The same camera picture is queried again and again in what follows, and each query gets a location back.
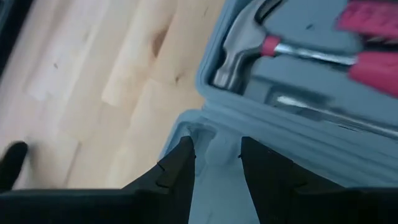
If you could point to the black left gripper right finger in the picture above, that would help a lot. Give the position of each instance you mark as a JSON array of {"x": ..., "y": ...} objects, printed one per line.
[{"x": 270, "y": 186}]

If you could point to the grey plastic tool case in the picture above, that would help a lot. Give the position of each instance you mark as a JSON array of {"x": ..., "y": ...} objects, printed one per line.
[{"x": 280, "y": 143}]

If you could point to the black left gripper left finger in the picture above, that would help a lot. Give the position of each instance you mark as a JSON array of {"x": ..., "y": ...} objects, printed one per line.
[{"x": 174, "y": 186}]

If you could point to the grey black glove white print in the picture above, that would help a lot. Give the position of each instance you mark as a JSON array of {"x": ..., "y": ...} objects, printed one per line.
[{"x": 12, "y": 165}]

